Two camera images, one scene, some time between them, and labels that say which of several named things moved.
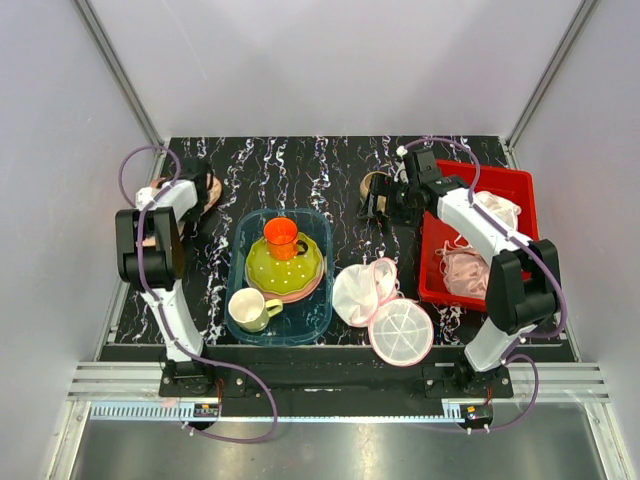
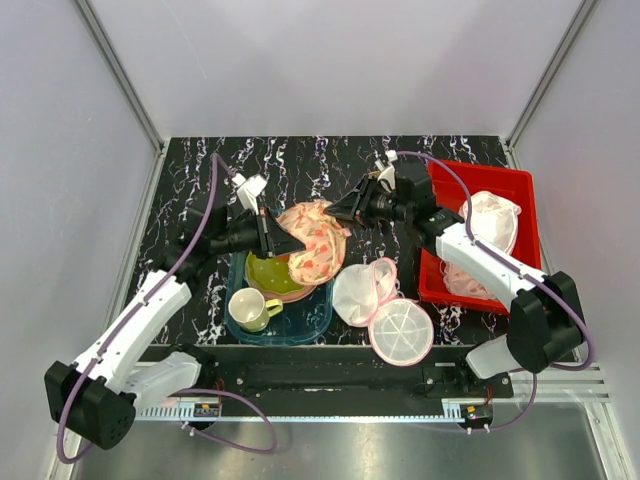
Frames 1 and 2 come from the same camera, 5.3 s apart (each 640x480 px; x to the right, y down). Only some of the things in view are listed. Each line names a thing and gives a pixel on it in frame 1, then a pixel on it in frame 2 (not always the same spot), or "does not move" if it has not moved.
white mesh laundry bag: x=400 y=330 does not move
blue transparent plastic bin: x=309 y=321 does not move
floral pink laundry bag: x=216 y=197 → x=324 y=238
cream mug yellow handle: x=250 y=311 does not move
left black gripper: x=196 y=218 → x=275 y=240
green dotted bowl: x=283 y=277 does not move
